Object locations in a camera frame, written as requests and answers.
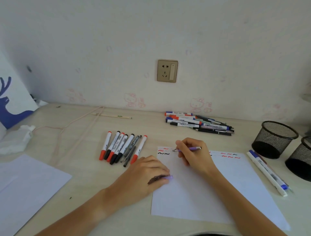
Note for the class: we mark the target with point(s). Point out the person's left hand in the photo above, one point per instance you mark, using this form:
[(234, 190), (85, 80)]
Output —
[(136, 184)]

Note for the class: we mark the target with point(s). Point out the paper-wrapped chopsticks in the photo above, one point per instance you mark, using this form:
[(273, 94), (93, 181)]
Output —
[(111, 116)]

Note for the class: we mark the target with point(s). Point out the white plastic bag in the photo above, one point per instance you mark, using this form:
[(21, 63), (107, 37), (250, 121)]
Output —
[(17, 94)]

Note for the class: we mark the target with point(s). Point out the gold wall socket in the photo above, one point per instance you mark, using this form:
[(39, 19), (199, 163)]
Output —
[(164, 71)]

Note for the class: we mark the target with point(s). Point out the person's right hand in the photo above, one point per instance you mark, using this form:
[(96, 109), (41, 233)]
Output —
[(199, 160)]

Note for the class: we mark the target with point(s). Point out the small white scrap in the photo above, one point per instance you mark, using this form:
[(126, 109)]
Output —
[(42, 103)]

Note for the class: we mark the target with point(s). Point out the white paper sheet with squiggles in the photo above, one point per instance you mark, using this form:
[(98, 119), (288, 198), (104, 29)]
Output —
[(243, 184)]

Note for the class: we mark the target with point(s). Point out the red-capped white marker pen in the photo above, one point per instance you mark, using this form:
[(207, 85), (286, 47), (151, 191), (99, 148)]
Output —
[(105, 145), (139, 149), (116, 146)]

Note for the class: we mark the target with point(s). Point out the person's right forearm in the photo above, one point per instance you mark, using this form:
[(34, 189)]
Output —
[(243, 206)]

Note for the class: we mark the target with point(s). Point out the white slim pen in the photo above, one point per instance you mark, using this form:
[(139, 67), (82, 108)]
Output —
[(266, 174)]

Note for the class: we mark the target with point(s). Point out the wooden pencil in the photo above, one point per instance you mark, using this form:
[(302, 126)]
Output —
[(290, 189)]

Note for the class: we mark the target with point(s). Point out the person's left forearm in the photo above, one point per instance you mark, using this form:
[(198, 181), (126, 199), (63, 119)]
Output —
[(75, 216)]

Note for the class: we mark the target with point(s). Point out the blank white paper sheet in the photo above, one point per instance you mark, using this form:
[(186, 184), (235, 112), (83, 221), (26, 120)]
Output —
[(29, 187)]

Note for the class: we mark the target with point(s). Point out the crumpled white tissue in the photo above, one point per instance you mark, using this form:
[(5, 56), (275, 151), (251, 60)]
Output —
[(14, 141)]

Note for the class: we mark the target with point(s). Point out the light wooden table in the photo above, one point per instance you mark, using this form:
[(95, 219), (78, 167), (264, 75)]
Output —
[(87, 180)]

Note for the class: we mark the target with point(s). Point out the clear acrylic rack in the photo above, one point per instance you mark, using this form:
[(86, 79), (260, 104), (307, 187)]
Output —
[(308, 96)]

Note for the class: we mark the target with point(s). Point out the blue-capped white marker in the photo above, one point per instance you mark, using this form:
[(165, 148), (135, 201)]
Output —
[(252, 153)]

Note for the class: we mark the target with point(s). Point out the black mesh cup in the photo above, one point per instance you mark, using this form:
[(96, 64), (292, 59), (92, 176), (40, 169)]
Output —
[(301, 160), (274, 138)]

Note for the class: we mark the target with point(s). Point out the pile of assorted pens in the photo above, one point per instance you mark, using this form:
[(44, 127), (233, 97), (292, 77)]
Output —
[(182, 119)]

